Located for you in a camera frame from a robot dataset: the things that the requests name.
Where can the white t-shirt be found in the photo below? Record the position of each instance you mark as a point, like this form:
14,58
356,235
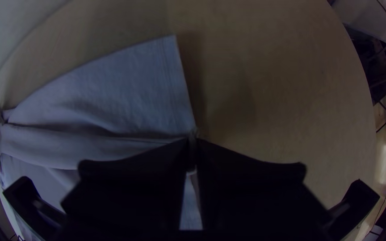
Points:
112,100

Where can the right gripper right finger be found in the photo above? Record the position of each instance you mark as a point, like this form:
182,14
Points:
256,204

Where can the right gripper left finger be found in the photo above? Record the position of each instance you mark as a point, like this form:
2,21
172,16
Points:
129,201

